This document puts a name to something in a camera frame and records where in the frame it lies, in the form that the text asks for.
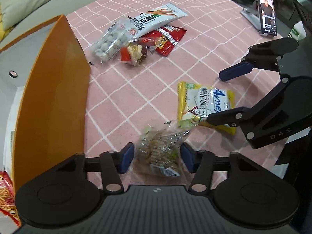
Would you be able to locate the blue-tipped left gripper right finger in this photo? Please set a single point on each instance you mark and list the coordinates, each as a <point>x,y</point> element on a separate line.
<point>199,163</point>

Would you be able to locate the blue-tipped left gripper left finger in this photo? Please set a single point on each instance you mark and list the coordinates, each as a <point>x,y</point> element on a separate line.
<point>112,164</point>

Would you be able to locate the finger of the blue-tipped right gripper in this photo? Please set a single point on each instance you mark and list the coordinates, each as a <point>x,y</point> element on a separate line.
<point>232,117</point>
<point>235,71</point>

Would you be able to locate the clear biscuit snack bag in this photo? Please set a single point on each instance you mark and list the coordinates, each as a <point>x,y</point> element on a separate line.
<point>158,150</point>

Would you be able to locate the yellow white snack bag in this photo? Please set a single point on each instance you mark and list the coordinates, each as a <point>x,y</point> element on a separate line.
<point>196,102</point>

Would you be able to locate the red fries snack bag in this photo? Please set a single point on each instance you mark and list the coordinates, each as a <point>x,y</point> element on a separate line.
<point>7,201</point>

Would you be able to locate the grey phone stand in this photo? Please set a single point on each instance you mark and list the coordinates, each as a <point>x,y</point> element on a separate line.
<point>253,19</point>

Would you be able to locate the pink grid tablecloth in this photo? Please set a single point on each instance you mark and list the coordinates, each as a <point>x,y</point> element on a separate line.
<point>123,99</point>

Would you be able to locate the smartphone on stand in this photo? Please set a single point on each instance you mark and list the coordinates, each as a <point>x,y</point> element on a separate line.
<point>267,17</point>

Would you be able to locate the red chili snack packet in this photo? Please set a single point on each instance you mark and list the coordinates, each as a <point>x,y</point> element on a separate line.
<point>166,38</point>

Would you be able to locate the small clear mixed snack bag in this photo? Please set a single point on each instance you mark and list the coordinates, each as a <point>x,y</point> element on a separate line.
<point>137,52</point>

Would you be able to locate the orange-rimmed white storage box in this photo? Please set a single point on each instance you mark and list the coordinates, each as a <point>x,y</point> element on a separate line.
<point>44,88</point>

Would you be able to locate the white breadstick snack bag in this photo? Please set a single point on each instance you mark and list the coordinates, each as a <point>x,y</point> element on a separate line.
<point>153,19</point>

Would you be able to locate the clear bag white candies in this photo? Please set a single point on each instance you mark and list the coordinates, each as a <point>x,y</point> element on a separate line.
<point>105,48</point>

